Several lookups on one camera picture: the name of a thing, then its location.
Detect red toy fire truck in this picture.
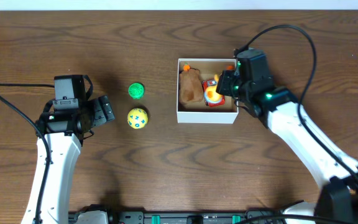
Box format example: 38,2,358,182
201,78,226,108

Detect yellow rubber duck toy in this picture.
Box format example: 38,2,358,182
203,65,236,104

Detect brown plush toy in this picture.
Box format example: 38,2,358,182
178,63,204,105

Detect yellow ball blue letters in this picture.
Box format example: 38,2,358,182
127,108,149,129

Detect green round toy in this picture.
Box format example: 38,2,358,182
128,82,145,100

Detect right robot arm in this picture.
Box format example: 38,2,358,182
216,49,358,223

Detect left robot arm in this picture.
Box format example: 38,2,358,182
22,75,115,223

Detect white cardboard box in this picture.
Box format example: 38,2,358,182
176,58,239,124

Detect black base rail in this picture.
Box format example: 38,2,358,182
68,205,282,224

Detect left black cable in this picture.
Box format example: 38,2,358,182
0,82,55,224

